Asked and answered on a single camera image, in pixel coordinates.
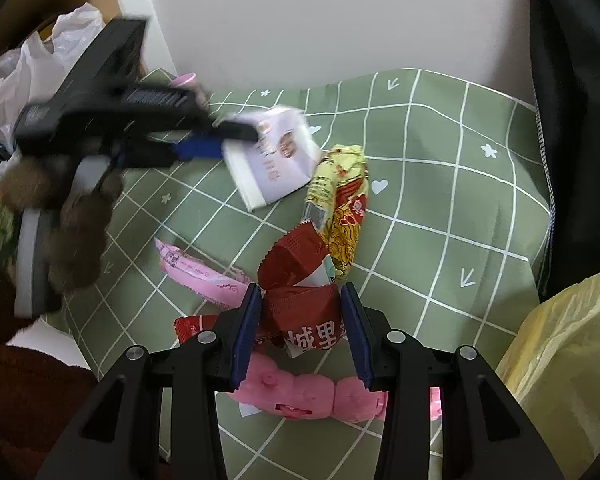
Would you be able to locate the dark red garment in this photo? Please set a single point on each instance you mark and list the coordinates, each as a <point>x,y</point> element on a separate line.
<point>25,410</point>

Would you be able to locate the person's left hand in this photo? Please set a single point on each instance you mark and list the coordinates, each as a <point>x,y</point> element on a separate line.
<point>80,230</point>

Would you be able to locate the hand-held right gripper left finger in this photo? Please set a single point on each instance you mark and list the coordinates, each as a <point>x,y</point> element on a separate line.
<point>244,330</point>

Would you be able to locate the pink flat packet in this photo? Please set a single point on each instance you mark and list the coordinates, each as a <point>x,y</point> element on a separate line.
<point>200,275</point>

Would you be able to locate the black jacket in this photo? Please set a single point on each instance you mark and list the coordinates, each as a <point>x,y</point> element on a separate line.
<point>580,110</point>

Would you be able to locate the pink plastic bottle pack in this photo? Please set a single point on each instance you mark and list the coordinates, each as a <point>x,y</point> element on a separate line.
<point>300,390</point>

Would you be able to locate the yellow plastic bag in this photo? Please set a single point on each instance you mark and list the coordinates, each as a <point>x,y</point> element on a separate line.
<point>570,370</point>

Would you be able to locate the dark red snack packet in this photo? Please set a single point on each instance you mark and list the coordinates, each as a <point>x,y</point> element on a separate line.
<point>305,310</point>

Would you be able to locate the small red packet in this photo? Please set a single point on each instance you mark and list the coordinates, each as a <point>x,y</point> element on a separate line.
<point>190,327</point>

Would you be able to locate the green checked cloth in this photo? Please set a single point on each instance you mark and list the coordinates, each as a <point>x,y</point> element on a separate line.
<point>430,235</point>

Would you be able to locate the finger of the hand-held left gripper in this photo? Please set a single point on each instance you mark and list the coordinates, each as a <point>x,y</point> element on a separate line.
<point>200,149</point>
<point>240,131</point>

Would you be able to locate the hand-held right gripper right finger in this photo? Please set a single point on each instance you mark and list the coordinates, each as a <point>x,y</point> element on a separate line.
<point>357,335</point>

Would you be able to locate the yellow red patterned packet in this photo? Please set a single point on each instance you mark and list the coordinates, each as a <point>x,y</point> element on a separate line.
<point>347,210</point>

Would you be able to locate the white purple snack packet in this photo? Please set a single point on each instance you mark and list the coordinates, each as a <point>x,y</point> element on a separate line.
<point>280,160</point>

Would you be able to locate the white plastic bag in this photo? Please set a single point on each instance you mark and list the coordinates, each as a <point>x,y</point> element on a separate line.
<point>20,70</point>

